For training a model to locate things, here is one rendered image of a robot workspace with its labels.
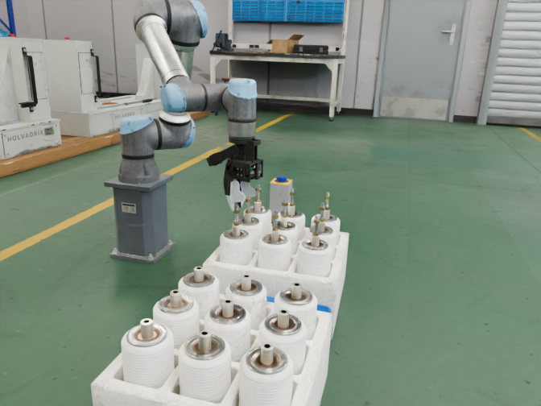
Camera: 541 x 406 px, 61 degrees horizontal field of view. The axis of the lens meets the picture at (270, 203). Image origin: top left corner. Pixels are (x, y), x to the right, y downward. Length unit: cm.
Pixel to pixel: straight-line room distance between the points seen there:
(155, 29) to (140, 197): 59
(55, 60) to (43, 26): 435
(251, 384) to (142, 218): 103
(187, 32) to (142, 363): 106
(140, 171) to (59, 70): 236
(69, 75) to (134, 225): 234
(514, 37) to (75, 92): 484
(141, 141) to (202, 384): 104
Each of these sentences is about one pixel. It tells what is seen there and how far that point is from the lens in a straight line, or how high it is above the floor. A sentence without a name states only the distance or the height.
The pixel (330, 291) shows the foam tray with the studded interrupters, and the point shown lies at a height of 15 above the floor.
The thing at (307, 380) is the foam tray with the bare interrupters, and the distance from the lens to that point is 94.
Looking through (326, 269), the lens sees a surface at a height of 19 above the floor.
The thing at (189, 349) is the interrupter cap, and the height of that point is 25.
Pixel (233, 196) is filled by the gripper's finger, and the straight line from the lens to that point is 129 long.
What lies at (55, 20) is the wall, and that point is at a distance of 820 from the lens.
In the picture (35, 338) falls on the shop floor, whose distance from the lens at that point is 146.
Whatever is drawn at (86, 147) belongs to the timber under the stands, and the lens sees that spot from 374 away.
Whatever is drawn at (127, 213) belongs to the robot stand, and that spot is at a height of 19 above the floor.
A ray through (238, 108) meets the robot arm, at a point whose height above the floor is 63.
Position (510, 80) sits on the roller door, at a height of 54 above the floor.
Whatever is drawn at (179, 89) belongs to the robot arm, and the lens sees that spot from 127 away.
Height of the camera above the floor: 77
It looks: 18 degrees down
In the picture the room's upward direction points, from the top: 2 degrees clockwise
